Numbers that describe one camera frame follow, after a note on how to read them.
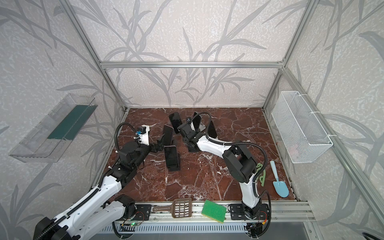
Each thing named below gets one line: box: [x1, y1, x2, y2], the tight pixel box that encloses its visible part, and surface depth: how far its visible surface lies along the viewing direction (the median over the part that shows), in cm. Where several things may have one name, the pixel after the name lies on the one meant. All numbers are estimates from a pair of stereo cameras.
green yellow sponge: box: [201, 199, 227, 224], surface depth 74 cm
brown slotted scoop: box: [152, 198, 192, 219], surface depth 77 cm
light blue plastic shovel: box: [270, 160, 290, 198], surface depth 83 cm
